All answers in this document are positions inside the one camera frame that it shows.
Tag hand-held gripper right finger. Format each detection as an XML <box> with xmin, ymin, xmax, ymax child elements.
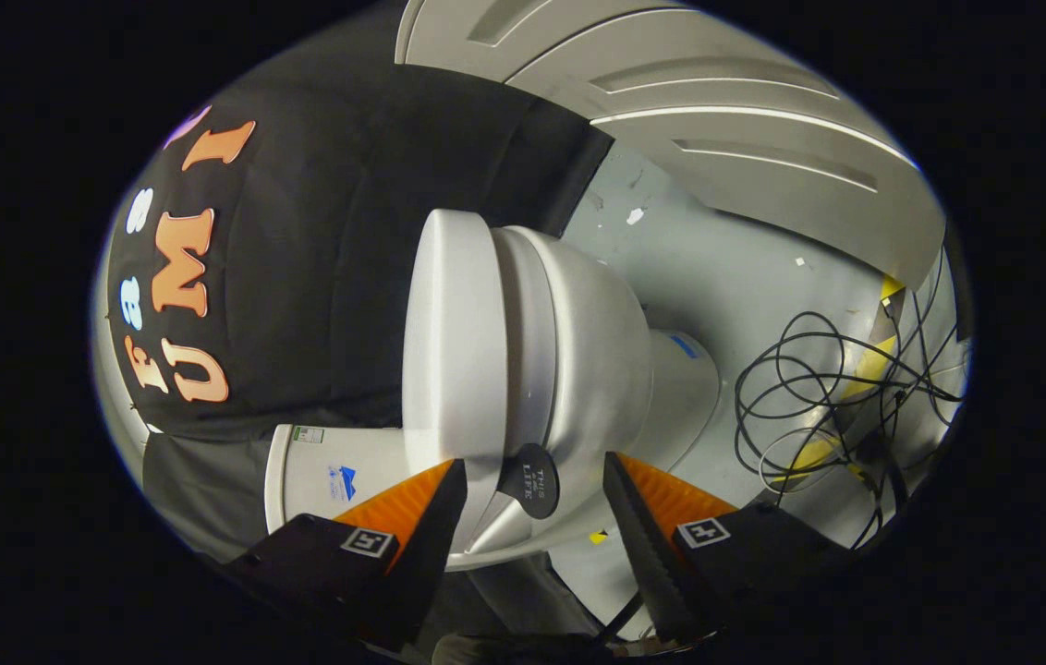
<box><xmin>602</xmin><ymin>451</ymin><xmax>857</xmax><ymax>645</ymax></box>

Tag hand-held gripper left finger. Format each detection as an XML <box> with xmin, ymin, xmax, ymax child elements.
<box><xmin>223</xmin><ymin>459</ymin><xmax>470</xmax><ymax>652</ymax></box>

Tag white toilet lid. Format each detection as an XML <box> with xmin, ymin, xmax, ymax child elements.
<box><xmin>401</xmin><ymin>209</ymin><xmax>561</xmax><ymax>555</ymax></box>

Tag white ceramic toilet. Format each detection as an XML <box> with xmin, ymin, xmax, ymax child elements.
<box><xmin>264</xmin><ymin>226</ymin><xmax>723</xmax><ymax>574</ymax></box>

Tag black backdrop cloth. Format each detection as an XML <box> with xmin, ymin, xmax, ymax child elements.
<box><xmin>107</xmin><ymin>65</ymin><xmax>616</xmax><ymax>564</ymax></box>

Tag white drawer cabinet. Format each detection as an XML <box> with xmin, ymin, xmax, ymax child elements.
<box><xmin>394</xmin><ymin>0</ymin><xmax>949</xmax><ymax>292</ymax></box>

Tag tangled black cables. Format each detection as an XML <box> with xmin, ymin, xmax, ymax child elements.
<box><xmin>734</xmin><ymin>249</ymin><xmax>967</xmax><ymax>546</ymax></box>

